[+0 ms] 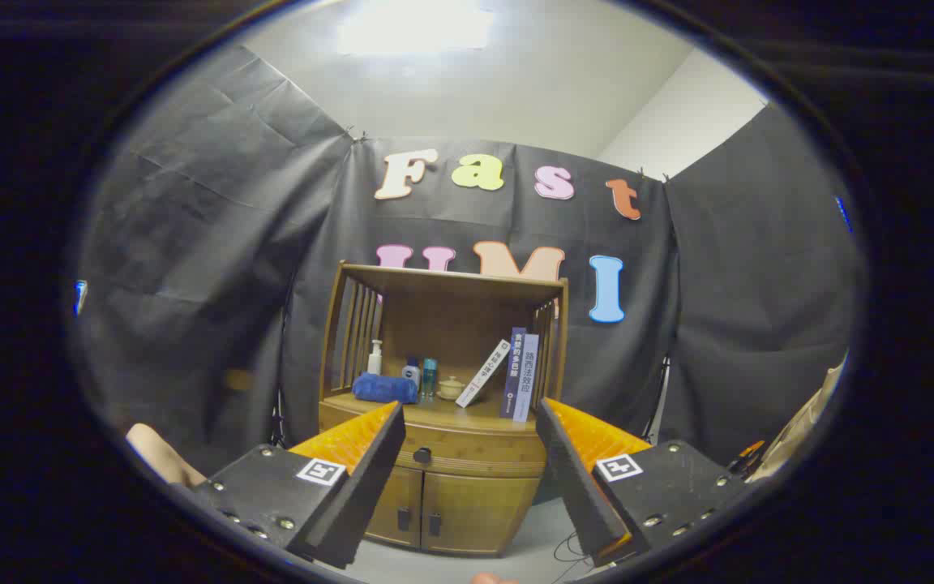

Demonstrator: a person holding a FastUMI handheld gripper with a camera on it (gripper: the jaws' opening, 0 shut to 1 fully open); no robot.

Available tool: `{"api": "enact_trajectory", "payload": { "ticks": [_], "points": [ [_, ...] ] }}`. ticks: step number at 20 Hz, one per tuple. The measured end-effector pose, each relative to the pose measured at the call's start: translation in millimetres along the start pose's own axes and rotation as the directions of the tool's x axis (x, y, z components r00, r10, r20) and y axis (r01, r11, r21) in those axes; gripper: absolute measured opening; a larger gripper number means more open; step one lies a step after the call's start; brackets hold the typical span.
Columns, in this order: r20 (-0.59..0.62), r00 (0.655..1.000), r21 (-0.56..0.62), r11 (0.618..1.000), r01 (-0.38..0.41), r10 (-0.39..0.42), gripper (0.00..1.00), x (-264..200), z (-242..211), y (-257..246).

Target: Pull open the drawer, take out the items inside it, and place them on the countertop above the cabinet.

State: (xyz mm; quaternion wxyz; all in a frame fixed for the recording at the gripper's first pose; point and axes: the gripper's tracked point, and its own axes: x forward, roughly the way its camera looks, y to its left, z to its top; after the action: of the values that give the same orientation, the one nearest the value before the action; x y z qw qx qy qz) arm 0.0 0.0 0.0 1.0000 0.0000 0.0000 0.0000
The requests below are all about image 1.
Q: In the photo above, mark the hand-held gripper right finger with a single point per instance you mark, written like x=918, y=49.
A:
x=576, y=487

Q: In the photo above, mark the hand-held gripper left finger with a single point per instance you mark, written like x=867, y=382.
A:
x=362, y=495

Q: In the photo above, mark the wooden drawer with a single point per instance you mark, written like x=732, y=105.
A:
x=483, y=454

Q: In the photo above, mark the wooden cabinet door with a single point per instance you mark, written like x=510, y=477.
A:
x=398, y=495
x=483, y=511

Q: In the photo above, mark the wooden countertop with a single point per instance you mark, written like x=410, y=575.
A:
x=434, y=412

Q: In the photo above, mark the wooden cabinet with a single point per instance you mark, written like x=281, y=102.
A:
x=451, y=324

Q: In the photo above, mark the rolled blue towel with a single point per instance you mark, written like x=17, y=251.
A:
x=384, y=388

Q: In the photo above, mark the black light stand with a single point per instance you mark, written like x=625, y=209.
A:
x=278, y=405
x=658, y=401

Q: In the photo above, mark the light purple book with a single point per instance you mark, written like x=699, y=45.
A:
x=527, y=377

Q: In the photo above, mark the dark blue book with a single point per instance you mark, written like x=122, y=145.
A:
x=513, y=373

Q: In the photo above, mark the white bottle with blue cap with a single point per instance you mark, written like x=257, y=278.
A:
x=411, y=373

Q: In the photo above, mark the white pump bottle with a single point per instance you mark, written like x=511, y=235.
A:
x=374, y=361

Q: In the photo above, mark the clear blue bottle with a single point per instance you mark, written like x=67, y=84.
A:
x=430, y=377

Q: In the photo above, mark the beige ceramic lidded cup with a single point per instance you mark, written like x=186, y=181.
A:
x=452, y=388

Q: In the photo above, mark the white book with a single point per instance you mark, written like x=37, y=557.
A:
x=483, y=373

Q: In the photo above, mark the black and orange tool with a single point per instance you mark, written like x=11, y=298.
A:
x=748, y=454

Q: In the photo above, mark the beige cloth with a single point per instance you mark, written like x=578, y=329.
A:
x=799, y=430

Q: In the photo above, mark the black backdrop cloth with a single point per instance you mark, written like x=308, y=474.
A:
x=191, y=243

